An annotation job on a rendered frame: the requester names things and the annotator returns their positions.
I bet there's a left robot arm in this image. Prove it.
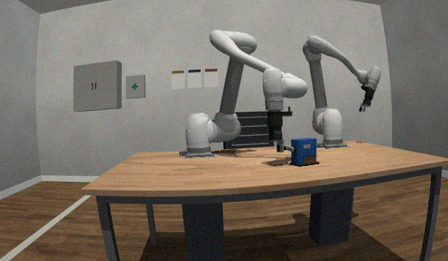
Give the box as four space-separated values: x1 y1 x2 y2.
302 36 381 149

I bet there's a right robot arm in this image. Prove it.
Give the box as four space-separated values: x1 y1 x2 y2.
179 30 307 157

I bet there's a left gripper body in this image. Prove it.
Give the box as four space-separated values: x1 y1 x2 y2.
361 81 377 107

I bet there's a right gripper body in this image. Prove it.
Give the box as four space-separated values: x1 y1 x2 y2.
265 99 292 140

